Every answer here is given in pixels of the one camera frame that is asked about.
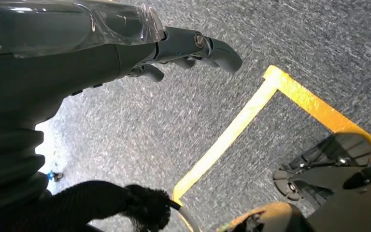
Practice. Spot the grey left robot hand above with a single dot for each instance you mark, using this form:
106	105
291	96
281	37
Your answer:
44	64

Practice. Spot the small blue caster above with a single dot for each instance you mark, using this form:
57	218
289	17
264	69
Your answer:
55	176

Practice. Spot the yellow floor tape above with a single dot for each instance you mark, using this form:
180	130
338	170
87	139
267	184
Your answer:
236	128

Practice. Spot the tan rounded object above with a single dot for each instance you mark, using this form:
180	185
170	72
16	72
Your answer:
268	214

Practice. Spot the black robot leg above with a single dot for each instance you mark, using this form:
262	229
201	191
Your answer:
348	208

